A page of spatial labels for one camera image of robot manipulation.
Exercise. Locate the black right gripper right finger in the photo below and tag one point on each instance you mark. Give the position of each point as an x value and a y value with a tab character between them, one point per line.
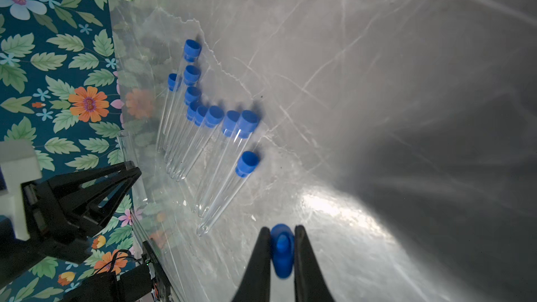
309	281

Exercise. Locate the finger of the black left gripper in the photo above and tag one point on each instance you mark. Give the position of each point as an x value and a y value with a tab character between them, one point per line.
77	205

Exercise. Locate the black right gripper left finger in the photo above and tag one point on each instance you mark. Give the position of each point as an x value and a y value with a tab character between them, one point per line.
256	281

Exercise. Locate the blue stopper removed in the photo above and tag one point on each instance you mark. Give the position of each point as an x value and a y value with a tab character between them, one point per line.
191	51
282	250

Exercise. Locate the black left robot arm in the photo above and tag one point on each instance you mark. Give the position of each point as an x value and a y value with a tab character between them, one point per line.
124	277

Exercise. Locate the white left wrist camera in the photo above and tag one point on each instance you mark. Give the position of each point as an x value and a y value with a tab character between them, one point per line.
19	165

